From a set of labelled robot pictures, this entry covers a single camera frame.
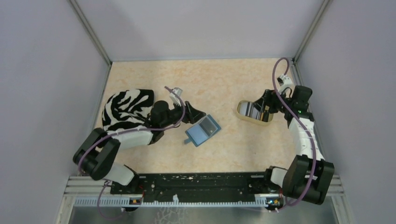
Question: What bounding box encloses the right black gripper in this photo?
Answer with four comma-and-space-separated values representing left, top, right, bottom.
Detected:
251, 88, 292, 113

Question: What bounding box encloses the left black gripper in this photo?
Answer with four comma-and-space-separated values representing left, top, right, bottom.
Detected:
161, 98, 206, 128

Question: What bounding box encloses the cream oval card tray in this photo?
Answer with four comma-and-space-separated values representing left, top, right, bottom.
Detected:
236, 100, 273, 126

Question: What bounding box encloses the black credit card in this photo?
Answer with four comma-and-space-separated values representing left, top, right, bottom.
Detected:
199, 117, 217, 136

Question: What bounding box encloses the blue card holder wallet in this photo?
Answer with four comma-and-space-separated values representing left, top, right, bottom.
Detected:
184, 114, 221, 147

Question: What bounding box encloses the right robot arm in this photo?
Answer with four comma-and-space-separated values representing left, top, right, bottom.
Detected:
254, 85, 335, 206

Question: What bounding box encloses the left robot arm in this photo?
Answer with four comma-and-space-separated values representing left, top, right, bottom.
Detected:
73, 100, 206, 193

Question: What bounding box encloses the credit cards stack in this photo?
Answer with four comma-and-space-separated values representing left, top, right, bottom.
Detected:
237, 101, 273, 122

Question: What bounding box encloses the zebra striped cloth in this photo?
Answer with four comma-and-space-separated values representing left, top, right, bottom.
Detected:
102, 89, 155, 131

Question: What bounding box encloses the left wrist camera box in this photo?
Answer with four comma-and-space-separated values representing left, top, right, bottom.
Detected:
169, 87, 183, 106

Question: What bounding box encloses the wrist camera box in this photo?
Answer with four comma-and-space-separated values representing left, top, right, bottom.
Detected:
276, 74, 294, 93
169, 87, 183, 106

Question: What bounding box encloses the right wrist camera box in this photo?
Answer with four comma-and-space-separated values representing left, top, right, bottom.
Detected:
276, 74, 294, 93

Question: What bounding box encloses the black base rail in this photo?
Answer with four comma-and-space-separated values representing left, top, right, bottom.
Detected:
110, 172, 285, 211

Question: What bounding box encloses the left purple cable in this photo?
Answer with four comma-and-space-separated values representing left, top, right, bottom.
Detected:
77, 86, 186, 220

